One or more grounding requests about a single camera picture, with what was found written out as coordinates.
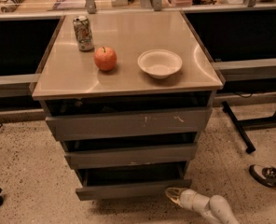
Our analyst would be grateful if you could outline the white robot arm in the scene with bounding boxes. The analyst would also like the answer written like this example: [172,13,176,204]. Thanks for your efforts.
[165,188,240,224]

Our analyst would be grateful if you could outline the crushed soda can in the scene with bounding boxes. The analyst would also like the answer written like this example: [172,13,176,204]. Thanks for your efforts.
[73,15,94,51]

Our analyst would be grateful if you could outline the grey middle drawer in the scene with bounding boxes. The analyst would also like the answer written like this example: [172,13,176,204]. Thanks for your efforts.
[62,132,198,169]

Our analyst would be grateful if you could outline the grey bottom drawer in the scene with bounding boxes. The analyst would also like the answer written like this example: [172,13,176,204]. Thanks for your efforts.
[76,161,191,201]

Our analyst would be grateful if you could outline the grey top drawer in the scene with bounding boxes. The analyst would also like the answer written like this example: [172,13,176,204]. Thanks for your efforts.
[46,91,213,141]

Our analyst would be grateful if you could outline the grey metal drawer cabinet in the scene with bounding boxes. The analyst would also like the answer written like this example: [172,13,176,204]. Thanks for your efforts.
[31,10,225,202]

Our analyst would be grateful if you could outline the black metal stand base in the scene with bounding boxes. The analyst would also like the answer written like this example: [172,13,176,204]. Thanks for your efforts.
[222,101,276,154]

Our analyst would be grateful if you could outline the red apple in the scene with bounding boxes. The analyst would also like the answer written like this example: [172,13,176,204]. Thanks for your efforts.
[93,47,117,71]

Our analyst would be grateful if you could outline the white paper bowl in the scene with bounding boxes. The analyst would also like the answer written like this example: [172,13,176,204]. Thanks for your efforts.
[137,49,183,79]

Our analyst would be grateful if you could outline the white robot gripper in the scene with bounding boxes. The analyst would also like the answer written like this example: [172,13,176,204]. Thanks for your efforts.
[165,187,210,213]

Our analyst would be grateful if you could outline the grey drawer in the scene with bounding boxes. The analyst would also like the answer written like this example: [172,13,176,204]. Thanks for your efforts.
[46,91,213,141]
[62,132,198,169]
[76,161,191,201]

